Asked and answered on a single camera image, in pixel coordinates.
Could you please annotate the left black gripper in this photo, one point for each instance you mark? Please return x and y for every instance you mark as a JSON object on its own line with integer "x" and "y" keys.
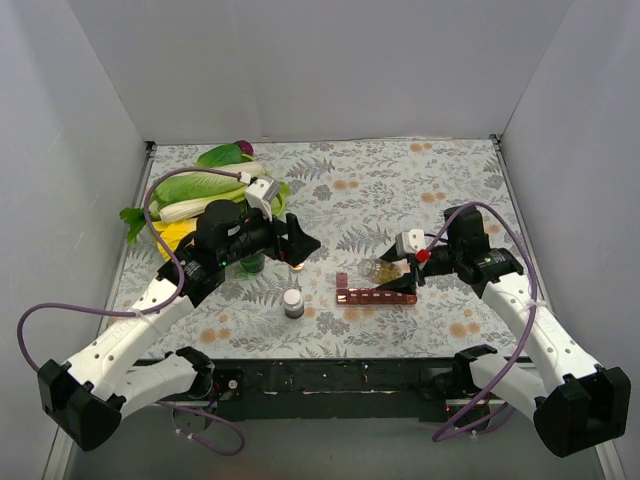
{"x": 282, "y": 239}

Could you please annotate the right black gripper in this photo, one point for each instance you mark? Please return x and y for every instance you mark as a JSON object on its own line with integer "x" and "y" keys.
{"x": 417, "y": 267}

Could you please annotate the clear bottle of yellow capsules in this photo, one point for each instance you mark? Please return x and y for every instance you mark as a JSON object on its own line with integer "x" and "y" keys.
{"x": 379, "y": 271}

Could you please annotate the red weekly pill organizer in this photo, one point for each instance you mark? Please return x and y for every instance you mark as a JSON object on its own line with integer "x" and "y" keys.
{"x": 346, "y": 295}

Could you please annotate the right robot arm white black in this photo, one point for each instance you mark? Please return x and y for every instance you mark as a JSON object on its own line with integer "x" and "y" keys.
{"x": 573, "y": 401}

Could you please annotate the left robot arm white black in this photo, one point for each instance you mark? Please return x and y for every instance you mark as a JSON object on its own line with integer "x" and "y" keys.
{"x": 125, "y": 340}

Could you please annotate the green glass bottle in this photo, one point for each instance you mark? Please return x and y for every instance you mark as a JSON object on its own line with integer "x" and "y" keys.
{"x": 253, "y": 264}

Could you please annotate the white vitamin pill bottle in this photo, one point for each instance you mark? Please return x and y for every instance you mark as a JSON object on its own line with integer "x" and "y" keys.
{"x": 293, "y": 303}

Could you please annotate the floral table mat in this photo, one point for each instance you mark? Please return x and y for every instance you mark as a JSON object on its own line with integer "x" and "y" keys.
{"x": 355, "y": 197}

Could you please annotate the large napa cabbage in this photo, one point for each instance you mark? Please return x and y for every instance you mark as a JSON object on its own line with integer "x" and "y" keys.
{"x": 193, "y": 185}

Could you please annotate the purple onion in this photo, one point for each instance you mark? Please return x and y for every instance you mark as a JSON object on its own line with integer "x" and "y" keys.
{"x": 245, "y": 147}

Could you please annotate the dark green leaf vegetable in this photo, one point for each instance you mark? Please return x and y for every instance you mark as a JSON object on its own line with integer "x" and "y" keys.
{"x": 221, "y": 156}

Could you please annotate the yellow napa cabbage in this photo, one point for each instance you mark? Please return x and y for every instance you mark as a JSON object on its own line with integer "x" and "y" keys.
{"x": 173, "y": 233}

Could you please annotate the green leafy herb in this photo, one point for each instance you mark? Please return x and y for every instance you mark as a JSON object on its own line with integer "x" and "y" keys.
{"x": 136, "y": 221}

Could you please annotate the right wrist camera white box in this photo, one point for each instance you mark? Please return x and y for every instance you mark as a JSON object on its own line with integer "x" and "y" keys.
{"x": 410, "y": 242}

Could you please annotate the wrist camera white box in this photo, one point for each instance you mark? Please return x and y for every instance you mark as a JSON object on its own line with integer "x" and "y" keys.
{"x": 260, "y": 194}
{"x": 410, "y": 242}

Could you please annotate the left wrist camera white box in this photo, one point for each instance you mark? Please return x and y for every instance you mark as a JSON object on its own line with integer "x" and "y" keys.
{"x": 260, "y": 194}

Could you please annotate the black base frame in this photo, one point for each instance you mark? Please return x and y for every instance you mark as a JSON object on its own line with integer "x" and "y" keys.
{"x": 314, "y": 389}

